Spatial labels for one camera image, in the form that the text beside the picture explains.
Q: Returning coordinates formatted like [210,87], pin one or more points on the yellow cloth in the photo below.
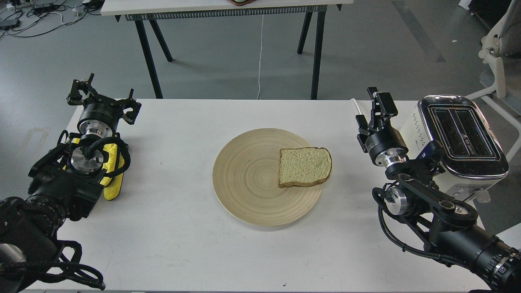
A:
[110,157]

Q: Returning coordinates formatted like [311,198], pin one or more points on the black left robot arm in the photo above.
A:
[66,184]

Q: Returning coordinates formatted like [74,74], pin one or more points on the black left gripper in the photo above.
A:
[100,116]

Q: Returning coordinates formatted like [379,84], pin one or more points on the white chrome toaster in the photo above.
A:
[473,159]

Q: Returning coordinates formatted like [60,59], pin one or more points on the white background table black legs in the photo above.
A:
[140,11]

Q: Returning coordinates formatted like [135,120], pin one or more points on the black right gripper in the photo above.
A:
[386,146]

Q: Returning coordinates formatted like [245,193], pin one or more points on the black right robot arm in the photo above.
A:
[420,219]

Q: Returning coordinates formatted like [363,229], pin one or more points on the white office chair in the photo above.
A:
[501,52]

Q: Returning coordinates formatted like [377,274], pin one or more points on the round wooden plate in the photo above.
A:
[246,177]

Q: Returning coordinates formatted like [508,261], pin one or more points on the slice of bread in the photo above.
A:
[304,167]

